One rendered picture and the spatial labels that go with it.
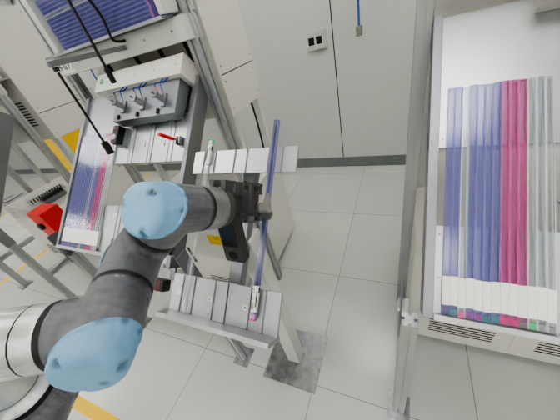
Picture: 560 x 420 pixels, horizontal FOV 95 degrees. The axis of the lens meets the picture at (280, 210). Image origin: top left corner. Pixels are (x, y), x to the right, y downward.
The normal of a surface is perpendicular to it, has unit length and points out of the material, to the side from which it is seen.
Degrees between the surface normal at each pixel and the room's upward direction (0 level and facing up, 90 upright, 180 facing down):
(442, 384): 0
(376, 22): 90
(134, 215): 53
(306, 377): 0
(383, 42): 90
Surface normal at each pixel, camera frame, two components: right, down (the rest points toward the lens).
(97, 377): 0.18, 0.55
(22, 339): 0.07, -0.39
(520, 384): -0.22, -0.79
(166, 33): -0.35, 0.62
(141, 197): -0.40, 0.04
